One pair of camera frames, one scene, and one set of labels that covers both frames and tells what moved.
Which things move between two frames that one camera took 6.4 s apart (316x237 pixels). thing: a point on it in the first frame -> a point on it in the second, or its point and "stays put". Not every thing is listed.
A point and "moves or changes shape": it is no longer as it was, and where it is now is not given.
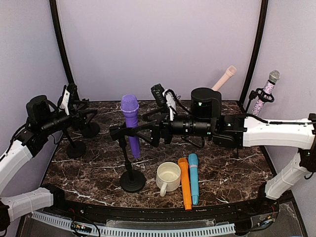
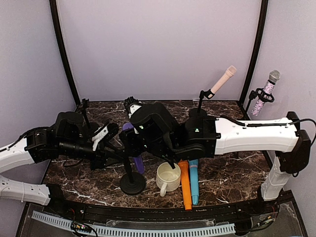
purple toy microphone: x=130 y=105 moves or changes shape
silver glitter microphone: x=274 y=75 stays put
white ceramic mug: x=168 y=177 stays put
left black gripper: x=75 y=124 -> x=101 y=155
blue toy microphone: x=193 y=165 stays put
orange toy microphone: x=183 y=165 stays put
